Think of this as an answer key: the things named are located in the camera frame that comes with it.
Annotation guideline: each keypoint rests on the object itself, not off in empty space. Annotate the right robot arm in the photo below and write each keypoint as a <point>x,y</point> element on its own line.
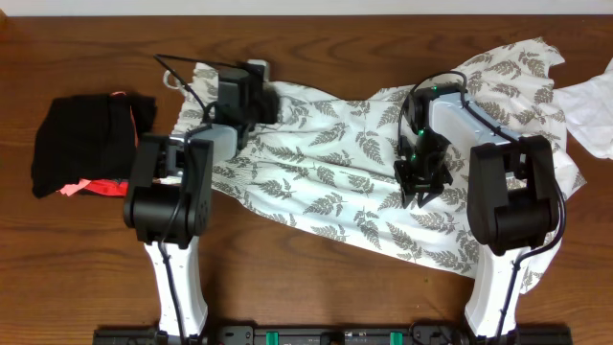
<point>514,205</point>

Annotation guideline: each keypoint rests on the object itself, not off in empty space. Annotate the plain white cloth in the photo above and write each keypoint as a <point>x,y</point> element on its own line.
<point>588,112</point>

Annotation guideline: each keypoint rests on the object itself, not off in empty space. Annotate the white fern print garment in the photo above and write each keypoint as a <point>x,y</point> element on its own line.
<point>326,167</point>

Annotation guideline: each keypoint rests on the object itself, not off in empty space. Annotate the folded black and coral garment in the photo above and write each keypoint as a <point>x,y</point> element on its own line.
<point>87,143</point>

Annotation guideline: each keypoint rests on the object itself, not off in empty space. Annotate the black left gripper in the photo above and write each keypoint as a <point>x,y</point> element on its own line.
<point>264,106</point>

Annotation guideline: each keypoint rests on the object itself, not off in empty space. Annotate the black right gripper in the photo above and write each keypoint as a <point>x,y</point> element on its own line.
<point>423,181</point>

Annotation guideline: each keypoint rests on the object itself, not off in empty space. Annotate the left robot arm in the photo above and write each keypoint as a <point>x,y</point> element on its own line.
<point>168,200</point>

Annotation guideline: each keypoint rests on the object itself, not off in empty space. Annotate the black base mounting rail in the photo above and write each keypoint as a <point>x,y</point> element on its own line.
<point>416,334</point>

